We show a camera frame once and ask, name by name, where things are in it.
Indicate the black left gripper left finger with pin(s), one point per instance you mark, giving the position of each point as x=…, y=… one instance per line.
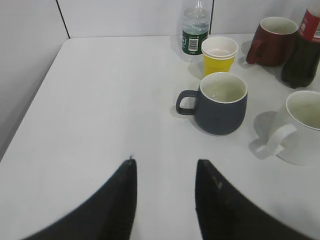
x=107, y=215

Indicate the dark red ceramic mug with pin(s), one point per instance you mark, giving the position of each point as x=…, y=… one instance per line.
x=273, y=42

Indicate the gray ceramic mug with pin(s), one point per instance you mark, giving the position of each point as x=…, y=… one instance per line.
x=218, y=106

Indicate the clear water bottle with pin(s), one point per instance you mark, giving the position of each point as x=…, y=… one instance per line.
x=195, y=28

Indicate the white ceramic mug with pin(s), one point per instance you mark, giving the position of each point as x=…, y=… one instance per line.
x=294, y=133

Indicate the yellow paper cup stack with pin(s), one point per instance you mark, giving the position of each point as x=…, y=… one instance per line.
x=219, y=53

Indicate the cola bottle yellow cap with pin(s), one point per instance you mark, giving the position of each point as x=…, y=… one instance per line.
x=300, y=69

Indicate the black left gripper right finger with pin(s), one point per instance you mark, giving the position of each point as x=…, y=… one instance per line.
x=223, y=213

